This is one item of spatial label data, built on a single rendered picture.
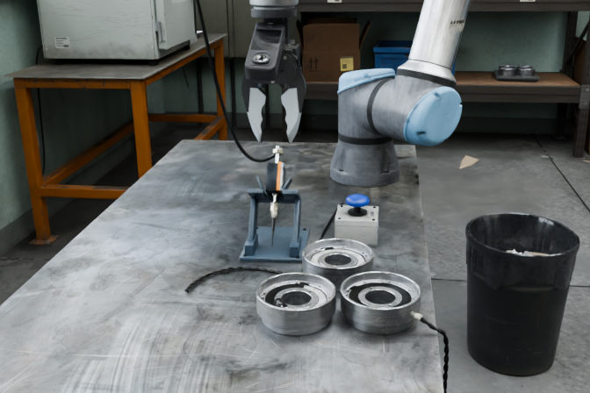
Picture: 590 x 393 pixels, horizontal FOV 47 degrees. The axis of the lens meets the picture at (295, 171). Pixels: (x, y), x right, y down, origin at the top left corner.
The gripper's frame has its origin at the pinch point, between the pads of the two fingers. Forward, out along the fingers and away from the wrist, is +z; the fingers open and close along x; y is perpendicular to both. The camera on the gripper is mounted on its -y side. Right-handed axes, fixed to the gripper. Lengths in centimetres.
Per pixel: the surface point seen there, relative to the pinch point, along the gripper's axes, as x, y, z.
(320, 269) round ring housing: -8.6, -17.6, 14.7
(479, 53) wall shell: -91, 377, 42
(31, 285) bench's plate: 34.1, -19.3, 18.3
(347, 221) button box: -11.9, -1.5, 13.8
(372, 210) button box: -16.0, 3.1, 13.7
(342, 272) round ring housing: -11.9, -18.1, 14.7
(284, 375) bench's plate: -6.1, -38.0, 18.2
